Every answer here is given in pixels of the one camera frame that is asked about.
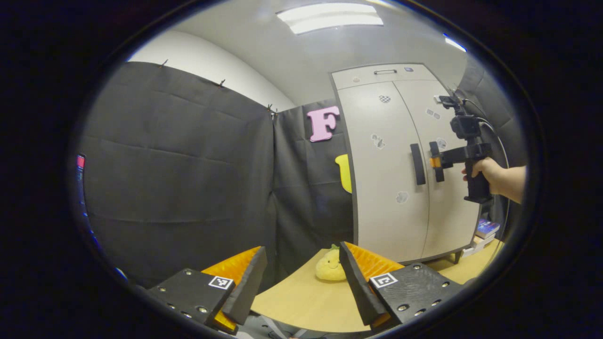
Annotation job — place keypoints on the grey double-door shoe cabinet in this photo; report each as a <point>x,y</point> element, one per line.
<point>358,75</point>

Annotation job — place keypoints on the white book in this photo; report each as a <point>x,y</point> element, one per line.
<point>476,248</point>

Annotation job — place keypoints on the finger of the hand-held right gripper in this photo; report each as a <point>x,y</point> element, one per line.
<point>452,157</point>

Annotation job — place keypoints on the grey cabinet door cube stickers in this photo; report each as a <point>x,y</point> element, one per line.
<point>447,216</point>

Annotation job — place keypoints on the grey cabinet door checkered sticker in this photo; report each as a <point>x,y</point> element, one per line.
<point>381,188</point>

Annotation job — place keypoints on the small ceiling light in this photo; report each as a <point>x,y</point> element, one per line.
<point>454,43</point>

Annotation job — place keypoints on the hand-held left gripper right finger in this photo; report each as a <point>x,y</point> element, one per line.
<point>358,287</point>

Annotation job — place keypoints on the grey cabinet drawer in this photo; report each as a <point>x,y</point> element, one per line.
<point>358,77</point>

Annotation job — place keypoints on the beige book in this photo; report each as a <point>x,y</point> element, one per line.
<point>485,240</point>

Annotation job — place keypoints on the blue book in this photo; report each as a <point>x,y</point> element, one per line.
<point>487,228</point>

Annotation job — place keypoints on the large ceiling light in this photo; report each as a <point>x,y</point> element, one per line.
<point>330,18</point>

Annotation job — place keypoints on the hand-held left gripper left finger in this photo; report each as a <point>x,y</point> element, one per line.
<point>247,287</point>

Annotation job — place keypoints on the yellow plush toy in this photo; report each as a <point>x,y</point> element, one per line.
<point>330,268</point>

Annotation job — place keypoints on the black backdrop cloth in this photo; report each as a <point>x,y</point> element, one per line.
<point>179,179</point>

